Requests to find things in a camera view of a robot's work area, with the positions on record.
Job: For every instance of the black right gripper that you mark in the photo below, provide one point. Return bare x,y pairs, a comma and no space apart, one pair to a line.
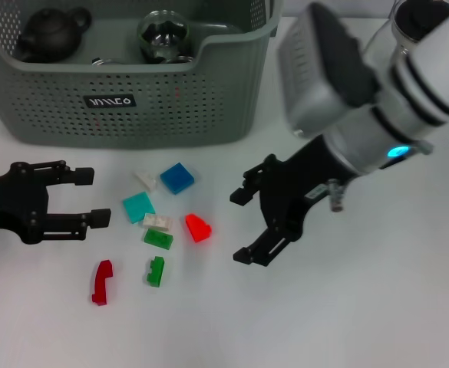
297,180

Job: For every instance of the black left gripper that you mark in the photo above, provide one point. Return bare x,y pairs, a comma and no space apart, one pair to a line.
13,203

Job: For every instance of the large orange slope block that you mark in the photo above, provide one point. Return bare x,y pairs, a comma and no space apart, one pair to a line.
197,228

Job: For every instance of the white building block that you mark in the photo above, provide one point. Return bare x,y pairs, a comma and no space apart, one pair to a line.
159,222
145,179

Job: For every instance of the green two-stud building block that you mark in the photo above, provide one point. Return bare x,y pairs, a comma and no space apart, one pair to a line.
158,238

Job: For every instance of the dark red curved block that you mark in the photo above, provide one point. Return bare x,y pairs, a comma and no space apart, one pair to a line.
101,281

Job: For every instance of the green long building block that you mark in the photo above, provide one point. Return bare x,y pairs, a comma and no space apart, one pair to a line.
156,271

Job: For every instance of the teal square building block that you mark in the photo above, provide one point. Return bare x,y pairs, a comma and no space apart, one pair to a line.
137,207

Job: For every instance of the blue square building block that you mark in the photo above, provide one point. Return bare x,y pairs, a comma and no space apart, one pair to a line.
176,178

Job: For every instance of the grey-green perforated storage bin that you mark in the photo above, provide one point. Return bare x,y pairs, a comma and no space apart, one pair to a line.
170,115

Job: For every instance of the black clay teapot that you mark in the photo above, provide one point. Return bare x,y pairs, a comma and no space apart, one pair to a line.
51,34

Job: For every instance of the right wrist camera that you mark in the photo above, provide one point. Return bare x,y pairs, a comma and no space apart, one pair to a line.
316,76

